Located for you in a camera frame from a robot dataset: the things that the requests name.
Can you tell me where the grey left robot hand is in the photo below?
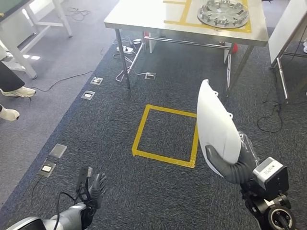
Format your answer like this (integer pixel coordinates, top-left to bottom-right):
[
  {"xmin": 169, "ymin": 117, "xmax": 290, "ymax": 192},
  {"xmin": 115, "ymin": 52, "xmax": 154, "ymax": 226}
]
[{"xmin": 88, "ymin": 172, "xmax": 107, "ymax": 209}]

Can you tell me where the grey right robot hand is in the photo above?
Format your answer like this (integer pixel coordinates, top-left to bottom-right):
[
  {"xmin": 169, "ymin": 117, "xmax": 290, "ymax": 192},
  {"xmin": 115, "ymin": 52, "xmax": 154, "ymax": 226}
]
[{"xmin": 205, "ymin": 133, "xmax": 259, "ymax": 185}]

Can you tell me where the white plastic shell part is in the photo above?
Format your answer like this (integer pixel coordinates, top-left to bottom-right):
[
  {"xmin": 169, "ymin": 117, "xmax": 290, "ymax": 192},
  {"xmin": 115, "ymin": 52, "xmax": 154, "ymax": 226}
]
[{"xmin": 197, "ymin": 79, "xmax": 242, "ymax": 178}]

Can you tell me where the large round metal part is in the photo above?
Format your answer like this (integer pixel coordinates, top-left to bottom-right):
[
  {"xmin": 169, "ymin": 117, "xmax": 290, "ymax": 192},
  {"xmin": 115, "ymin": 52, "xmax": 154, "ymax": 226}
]
[{"xmin": 197, "ymin": 0, "xmax": 250, "ymax": 30}]

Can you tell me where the steel workbench table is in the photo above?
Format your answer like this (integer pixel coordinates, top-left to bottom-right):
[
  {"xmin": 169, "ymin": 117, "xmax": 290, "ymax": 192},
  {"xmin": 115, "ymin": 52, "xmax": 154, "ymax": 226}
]
[{"xmin": 104, "ymin": 0, "xmax": 269, "ymax": 93}]

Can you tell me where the metal floor cover plate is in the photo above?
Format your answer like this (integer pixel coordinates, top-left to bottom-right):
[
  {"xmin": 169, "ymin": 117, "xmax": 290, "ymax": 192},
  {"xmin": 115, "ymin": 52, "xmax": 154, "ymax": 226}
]
[{"xmin": 49, "ymin": 143, "xmax": 68, "ymax": 160}]

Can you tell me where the yellow floor tape square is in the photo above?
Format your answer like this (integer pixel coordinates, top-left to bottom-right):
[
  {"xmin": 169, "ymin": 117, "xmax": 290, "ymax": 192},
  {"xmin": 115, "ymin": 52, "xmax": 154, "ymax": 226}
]
[{"xmin": 131, "ymin": 104, "xmax": 199, "ymax": 169}]

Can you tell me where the person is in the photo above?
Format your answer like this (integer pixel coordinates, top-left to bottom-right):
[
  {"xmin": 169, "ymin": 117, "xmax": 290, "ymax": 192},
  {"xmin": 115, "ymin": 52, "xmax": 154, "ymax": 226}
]
[{"xmin": 0, "ymin": 60, "xmax": 36, "ymax": 122}]

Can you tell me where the white power strip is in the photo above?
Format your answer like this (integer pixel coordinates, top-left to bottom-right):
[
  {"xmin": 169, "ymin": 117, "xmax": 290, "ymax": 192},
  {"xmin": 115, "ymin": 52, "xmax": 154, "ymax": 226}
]
[{"xmin": 116, "ymin": 45, "xmax": 135, "ymax": 55}]

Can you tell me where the white panel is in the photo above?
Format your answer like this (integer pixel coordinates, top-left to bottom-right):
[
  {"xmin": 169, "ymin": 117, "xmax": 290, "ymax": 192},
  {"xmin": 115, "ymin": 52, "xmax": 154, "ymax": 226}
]
[{"xmin": 268, "ymin": 0, "xmax": 307, "ymax": 65}]

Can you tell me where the white table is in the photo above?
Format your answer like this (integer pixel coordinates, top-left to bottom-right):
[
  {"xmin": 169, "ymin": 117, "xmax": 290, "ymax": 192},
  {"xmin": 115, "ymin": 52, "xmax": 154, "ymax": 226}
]
[{"xmin": 0, "ymin": 0, "xmax": 73, "ymax": 80}]

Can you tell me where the yellow tape outline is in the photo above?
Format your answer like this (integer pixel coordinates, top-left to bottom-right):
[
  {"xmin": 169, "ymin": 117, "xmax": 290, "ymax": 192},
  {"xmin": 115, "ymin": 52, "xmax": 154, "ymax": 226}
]
[{"xmin": 163, "ymin": 0, "xmax": 252, "ymax": 34}]

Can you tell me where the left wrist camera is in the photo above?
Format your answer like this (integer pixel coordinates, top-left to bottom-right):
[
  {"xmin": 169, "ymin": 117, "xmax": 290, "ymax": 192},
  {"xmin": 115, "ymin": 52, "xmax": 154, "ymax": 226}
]
[{"xmin": 76, "ymin": 166, "xmax": 93, "ymax": 204}]

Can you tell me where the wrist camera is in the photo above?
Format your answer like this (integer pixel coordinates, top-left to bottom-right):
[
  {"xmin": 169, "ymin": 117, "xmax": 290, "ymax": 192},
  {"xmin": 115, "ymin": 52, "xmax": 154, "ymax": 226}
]
[
  {"xmin": 253, "ymin": 157, "xmax": 290, "ymax": 201},
  {"xmin": 76, "ymin": 166, "xmax": 93, "ymax": 204}
]

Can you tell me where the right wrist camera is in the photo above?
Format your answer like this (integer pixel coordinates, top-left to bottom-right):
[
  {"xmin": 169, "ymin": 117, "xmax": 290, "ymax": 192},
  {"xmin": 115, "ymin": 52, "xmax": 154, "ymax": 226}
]
[{"xmin": 253, "ymin": 157, "xmax": 290, "ymax": 201}]

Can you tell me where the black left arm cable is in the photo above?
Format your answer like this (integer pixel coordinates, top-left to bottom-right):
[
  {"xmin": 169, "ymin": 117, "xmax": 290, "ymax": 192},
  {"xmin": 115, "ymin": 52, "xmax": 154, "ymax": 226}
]
[{"xmin": 53, "ymin": 192, "xmax": 77, "ymax": 230}]

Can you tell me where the black floor cable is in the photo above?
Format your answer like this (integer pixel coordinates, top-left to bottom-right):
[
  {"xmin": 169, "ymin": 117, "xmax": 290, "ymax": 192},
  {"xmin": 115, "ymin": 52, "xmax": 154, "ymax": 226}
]
[
  {"xmin": 65, "ymin": 6, "xmax": 91, "ymax": 19},
  {"xmin": 256, "ymin": 101, "xmax": 284, "ymax": 134},
  {"xmin": 31, "ymin": 70, "xmax": 99, "ymax": 93}
]

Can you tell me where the steel frame table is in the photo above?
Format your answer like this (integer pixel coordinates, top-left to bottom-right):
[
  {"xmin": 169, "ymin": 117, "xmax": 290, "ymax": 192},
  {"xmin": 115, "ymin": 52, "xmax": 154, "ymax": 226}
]
[{"xmin": 271, "ymin": 22, "xmax": 307, "ymax": 104}]

